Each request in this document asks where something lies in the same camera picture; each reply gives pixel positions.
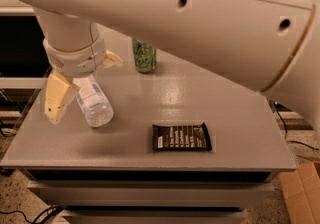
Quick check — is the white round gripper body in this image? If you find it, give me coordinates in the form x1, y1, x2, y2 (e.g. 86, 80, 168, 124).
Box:
43, 36, 106, 78

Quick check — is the clear blue plastic bottle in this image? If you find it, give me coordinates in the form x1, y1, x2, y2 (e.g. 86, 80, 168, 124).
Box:
73, 75, 114, 128

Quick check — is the cardboard box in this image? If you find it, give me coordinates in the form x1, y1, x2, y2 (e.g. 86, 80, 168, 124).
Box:
279, 162, 320, 224

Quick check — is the green soda can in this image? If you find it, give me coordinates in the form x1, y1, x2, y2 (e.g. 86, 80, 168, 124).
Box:
132, 39, 156, 73

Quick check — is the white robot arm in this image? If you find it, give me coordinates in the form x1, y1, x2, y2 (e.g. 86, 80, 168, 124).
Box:
20, 0, 320, 129

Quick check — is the grey drawer cabinet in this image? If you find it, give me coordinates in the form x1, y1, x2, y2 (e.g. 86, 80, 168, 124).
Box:
1, 30, 296, 224

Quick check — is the black floor cable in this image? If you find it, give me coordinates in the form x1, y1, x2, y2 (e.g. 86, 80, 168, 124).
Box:
271, 101, 320, 162
0, 205, 64, 224

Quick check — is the black snack bar wrapper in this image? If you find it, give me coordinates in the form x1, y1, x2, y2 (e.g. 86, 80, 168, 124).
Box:
152, 123, 212, 151

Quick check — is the black floor cable right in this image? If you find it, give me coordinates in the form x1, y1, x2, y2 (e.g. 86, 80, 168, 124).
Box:
271, 101, 320, 162

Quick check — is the black floor cable left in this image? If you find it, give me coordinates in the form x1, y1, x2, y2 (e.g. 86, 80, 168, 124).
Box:
0, 205, 64, 224

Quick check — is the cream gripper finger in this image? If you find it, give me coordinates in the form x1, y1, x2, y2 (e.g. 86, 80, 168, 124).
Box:
101, 50, 123, 69
44, 70, 79, 124

